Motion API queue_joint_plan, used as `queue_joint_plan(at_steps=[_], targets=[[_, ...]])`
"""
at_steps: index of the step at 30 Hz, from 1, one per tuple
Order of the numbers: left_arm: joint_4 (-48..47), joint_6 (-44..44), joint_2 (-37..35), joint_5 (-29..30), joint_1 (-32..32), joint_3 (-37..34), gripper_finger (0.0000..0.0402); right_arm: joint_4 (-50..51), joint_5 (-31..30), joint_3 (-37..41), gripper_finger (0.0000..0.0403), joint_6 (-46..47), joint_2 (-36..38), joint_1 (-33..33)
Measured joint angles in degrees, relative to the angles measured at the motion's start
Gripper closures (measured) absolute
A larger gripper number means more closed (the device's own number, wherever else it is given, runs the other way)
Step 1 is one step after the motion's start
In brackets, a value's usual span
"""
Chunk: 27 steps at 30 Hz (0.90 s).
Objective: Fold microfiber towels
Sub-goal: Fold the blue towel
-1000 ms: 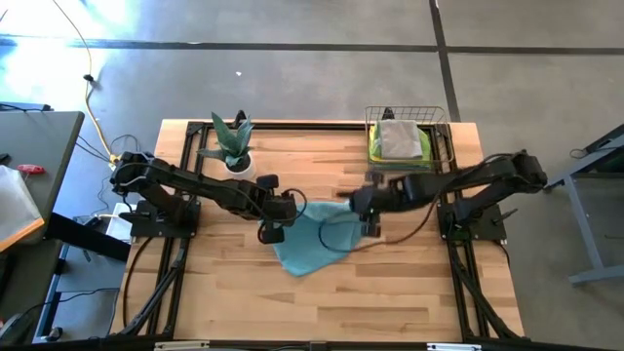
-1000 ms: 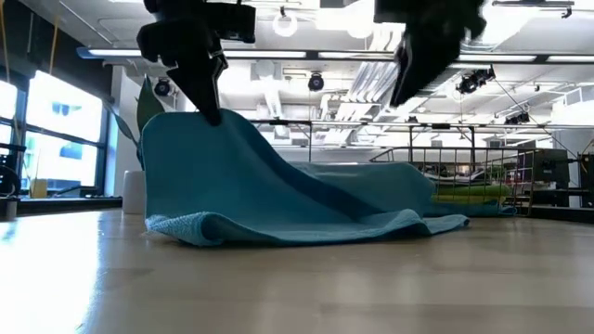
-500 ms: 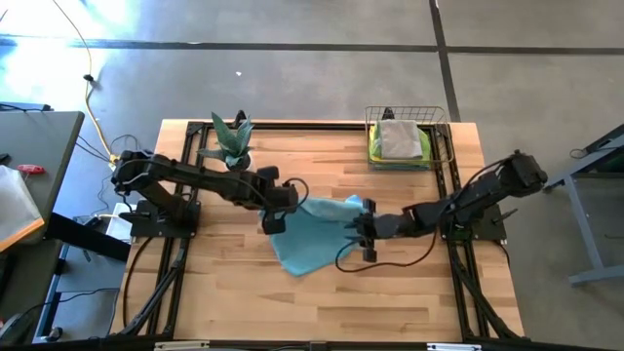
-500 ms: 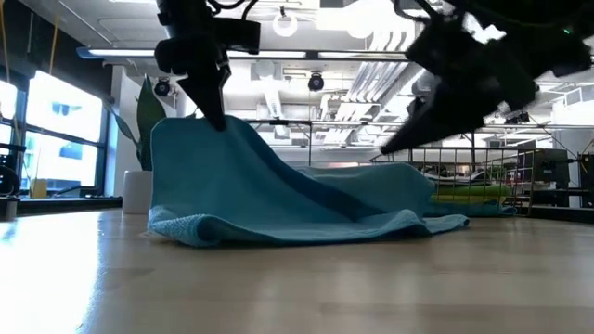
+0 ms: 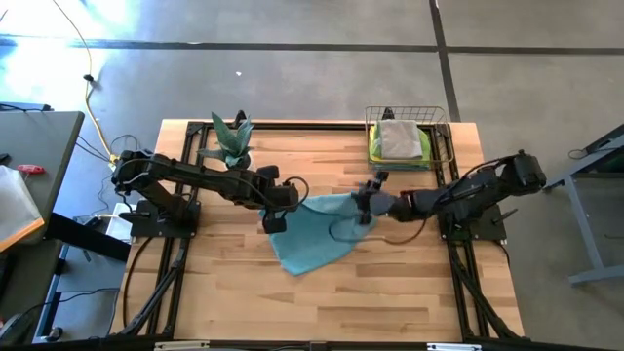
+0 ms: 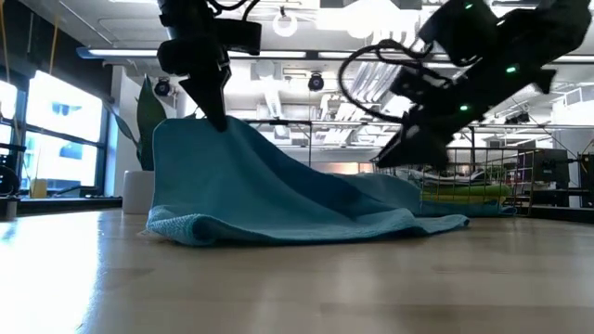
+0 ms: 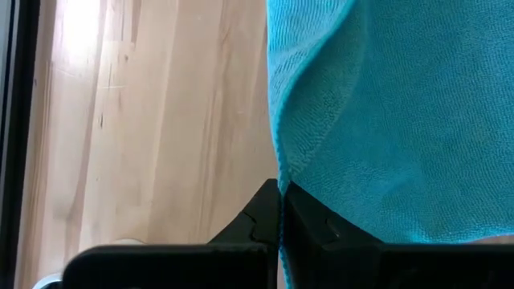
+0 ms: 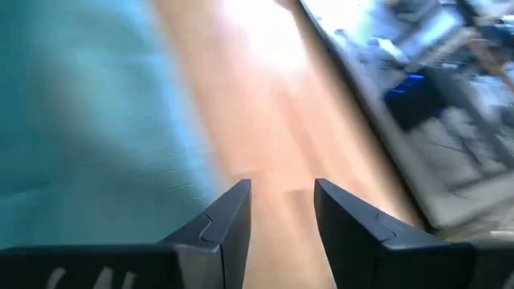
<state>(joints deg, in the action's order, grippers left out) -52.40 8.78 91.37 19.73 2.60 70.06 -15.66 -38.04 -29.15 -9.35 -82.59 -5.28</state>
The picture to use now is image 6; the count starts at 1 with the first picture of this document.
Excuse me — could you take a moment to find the round white ceiling lamp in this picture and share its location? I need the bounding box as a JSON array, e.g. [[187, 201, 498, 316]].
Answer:
[[272, 11, 299, 38]]

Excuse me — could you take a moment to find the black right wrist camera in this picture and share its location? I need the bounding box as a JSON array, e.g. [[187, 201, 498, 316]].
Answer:
[[389, 67, 449, 107]]

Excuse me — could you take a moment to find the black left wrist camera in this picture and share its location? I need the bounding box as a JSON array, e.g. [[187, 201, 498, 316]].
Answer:
[[226, 18, 264, 57]]

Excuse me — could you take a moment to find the teal microfiber towel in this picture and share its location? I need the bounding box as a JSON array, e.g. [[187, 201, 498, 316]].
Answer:
[[145, 115, 471, 247]]

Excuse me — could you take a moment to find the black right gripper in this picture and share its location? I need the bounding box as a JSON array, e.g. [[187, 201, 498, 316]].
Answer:
[[373, 0, 558, 171]]

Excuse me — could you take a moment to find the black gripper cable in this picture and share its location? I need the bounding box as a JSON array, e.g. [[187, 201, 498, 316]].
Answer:
[[206, 0, 262, 23], [337, 39, 435, 125]]

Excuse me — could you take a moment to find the green microfiber towel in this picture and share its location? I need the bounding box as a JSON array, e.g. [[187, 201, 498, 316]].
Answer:
[[421, 184, 511, 199]]

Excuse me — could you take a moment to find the large window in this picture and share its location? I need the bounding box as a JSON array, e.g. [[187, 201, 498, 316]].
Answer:
[[0, 69, 112, 191]]

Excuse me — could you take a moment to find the small grey cylinder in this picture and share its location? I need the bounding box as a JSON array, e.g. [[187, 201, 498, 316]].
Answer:
[[0, 195, 20, 222]]

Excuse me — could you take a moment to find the potted succulent in white pot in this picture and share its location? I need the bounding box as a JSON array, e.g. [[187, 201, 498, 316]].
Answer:
[[112, 73, 168, 215]]

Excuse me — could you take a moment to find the light blue microfiber towel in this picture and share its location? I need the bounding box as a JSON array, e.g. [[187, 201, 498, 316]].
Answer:
[[420, 199, 517, 218]]

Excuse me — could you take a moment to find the wire mesh basket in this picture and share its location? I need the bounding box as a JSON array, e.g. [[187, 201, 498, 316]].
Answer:
[[373, 147, 542, 217]]

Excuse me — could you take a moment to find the yellow microfiber towel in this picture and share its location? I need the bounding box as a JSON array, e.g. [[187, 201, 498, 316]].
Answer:
[[421, 194, 507, 204]]

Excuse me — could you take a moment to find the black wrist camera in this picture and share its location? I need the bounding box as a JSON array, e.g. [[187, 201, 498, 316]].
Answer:
[[226, 18, 264, 57], [389, 67, 449, 107]]

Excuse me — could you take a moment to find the black background table frame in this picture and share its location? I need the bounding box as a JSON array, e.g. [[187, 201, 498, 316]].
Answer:
[[241, 119, 316, 168]]

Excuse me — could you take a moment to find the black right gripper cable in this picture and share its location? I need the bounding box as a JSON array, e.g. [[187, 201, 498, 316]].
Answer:
[[337, 39, 435, 125]]

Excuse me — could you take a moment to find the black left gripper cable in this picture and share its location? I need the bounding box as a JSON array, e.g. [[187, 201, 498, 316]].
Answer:
[[206, 0, 262, 23]]

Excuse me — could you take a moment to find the dark background monitor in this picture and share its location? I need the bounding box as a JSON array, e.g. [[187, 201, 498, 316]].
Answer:
[[519, 148, 572, 189]]

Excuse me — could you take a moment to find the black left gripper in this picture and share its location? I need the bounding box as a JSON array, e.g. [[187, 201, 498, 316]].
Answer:
[[157, 20, 233, 134]]

